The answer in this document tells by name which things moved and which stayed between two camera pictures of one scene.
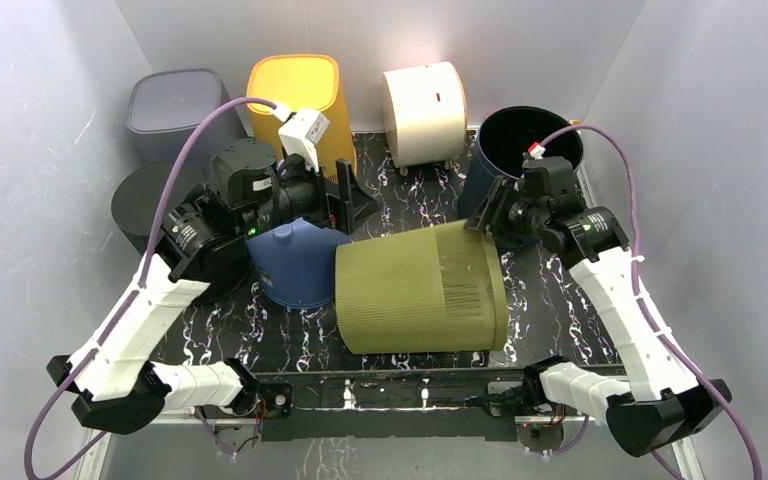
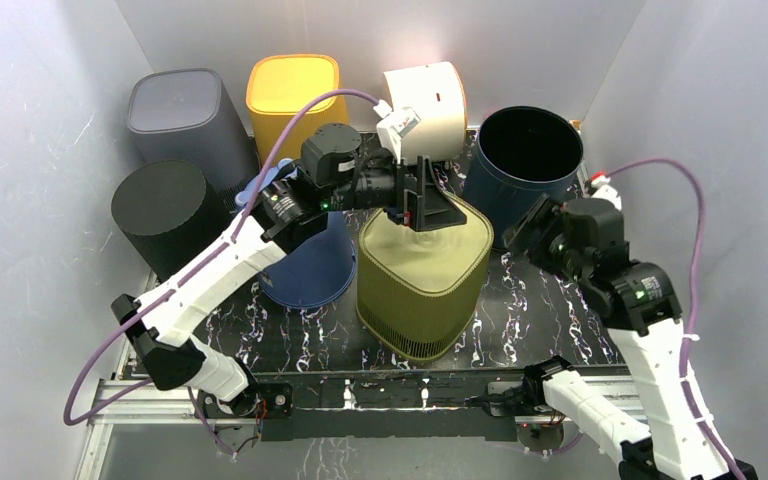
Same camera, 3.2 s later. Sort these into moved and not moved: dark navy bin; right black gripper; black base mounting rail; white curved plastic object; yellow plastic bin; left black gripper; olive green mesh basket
Moved: right black gripper; olive green mesh basket; left black gripper
Not moved: white curved plastic object; black base mounting rail; yellow plastic bin; dark navy bin
